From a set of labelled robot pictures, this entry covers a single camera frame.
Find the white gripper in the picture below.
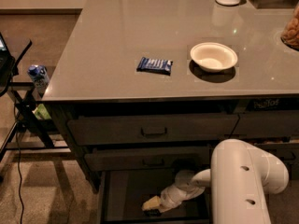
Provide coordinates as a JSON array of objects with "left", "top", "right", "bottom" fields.
[{"left": 142, "top": 184, "right": 203, "bottom": 213}]

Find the black rxbar chocolate bar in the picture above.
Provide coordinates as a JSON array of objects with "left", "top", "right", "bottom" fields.
[{"left": 143, "top": 209, "right": 162, "bottom": 217}]

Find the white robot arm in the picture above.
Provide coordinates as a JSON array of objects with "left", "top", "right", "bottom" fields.
[{"left": 142, "top": 139, "right": 289, "bottom": 224}]

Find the open bottom drawer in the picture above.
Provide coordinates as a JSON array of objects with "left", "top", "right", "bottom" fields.
[{"left": 97, "top": 169, "right": 212, "bottom": 224}]

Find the middle left drawer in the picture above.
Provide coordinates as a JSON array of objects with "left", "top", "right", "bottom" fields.
[{"left": 84, "top": 147, "right": 209, "bottom": 171}]

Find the top left drawer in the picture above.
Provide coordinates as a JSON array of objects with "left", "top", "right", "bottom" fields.
[{"left": 67, "top": 113, "right": 238, "bottom": 146}]

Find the right drawer column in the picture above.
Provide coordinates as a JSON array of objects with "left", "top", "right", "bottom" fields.
[{"left": 230, "top": 98, "right": 299, "bottom": 172}]

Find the blue snack bar wrapper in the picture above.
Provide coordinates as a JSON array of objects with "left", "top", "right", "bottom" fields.
[{"left": 136, "top": 57, "right": 173, "bottom": 76}]

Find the black metal stand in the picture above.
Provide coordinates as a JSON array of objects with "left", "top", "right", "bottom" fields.
[{"left": 0, "top": 38, "right": 66, "bottom": 160}]

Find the green packet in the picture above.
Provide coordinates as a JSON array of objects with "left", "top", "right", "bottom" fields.
[{"left": 34, "top": 104, "right": 51, "bottom": 120}]

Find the white paper bowl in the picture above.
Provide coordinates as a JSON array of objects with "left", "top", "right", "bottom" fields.
[{"left": 190, "top": 42, "right": 238, "bottom": 73}]

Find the laptop computer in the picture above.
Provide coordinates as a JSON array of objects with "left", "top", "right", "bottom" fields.
[{"left": 0, "top": 33, "right": 15, "bottom": 73}]

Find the black cable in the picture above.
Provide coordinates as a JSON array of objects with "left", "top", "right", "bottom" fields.
[{"left": 13, "top": 96, "right": 26, "bottom": 224}]

